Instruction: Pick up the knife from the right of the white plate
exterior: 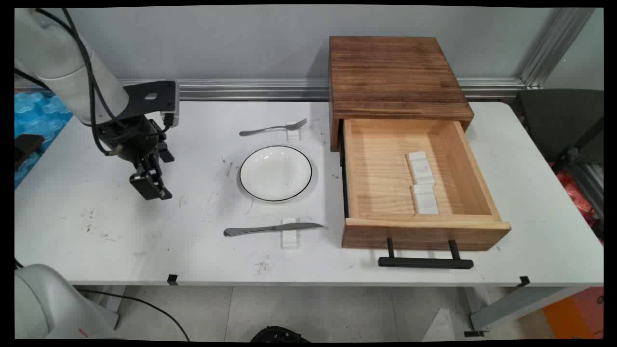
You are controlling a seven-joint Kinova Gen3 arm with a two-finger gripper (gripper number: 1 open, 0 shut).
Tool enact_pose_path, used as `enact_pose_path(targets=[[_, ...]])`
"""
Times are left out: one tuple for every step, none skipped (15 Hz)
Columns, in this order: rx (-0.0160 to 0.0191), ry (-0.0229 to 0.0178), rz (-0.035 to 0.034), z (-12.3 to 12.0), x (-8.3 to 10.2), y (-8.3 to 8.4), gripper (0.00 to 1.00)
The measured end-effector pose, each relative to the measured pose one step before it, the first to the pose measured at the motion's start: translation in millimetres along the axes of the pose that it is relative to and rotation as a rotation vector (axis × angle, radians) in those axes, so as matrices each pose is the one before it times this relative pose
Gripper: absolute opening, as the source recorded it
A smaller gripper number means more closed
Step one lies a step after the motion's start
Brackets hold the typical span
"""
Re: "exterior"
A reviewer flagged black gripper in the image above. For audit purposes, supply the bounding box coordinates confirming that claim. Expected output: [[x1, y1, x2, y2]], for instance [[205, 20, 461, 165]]
[[99, 115, 174, 201]]

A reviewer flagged silver metal table knife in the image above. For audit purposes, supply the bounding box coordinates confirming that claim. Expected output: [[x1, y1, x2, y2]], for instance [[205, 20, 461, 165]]
[[223, 222, 324, 238]]

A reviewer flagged white plate with black rim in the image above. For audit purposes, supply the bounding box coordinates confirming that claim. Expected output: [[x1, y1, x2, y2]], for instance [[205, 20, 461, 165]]
[[239, 145, 313, 202]]

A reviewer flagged blue bubble wrap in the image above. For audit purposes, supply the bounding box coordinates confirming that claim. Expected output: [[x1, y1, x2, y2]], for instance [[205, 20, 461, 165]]
[[14, 92, 74, 188]]

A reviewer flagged dark brown object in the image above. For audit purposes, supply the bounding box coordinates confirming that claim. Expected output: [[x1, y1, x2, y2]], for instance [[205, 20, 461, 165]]
[[14, 134, 45, 169]]

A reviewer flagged silver metal fork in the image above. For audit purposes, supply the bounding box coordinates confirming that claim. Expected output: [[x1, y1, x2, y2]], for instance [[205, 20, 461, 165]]
[[239, 118, 308, 137]]

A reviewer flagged black object on floor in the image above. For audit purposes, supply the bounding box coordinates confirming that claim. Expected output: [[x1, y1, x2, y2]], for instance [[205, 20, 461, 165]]
[[250, 326, 311, 343]]

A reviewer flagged light wooden drawer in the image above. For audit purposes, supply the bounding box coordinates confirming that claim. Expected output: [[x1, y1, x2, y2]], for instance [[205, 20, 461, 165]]
[[341, 118, 511, 251]]

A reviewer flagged dark wooden drawer cabinet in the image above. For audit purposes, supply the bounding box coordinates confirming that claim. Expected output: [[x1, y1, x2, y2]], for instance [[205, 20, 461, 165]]
[[329, 36, 475, 152]]

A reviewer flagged grey table leg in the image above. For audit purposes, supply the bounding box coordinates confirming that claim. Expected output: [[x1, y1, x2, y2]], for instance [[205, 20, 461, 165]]
[[465, 287, 581, 333]]

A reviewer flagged dark grey chair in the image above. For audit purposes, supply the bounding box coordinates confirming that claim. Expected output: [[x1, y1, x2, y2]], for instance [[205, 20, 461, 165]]
[[516, 88, 604, 165]]

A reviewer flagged red plastic bag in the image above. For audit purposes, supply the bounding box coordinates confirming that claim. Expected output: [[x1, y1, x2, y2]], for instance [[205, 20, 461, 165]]
[[550, 161, 604, 241]]

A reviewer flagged orange box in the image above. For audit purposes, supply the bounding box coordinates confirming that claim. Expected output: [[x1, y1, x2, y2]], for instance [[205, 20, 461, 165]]
[[542, 287, 604, 339]]

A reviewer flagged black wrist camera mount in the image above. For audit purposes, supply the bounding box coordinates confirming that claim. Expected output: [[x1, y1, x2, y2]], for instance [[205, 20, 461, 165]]
[[116, 80, 180, 128]]

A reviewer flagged black cable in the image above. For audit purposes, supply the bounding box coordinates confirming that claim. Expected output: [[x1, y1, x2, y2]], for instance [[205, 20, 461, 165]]
[[35, 7, 119, 156], [62, 7, 191, 342]]

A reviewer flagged horizontal aluminium rail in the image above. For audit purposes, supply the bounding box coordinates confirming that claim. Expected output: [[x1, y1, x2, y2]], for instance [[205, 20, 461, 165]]
[[14, 78, 526, 102]]

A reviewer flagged black drawer handle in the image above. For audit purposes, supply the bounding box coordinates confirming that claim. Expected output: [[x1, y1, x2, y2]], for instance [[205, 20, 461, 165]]
[[377, 237, 474, 269]]

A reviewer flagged slanted aluminium post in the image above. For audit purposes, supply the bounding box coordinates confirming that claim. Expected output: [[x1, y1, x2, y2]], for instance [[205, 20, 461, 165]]
[[520, 7, 596, 89]]

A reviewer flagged grey aluminium frame bar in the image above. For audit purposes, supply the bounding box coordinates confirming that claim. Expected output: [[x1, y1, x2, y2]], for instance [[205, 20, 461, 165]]
[[566, 161, 604, 220]]

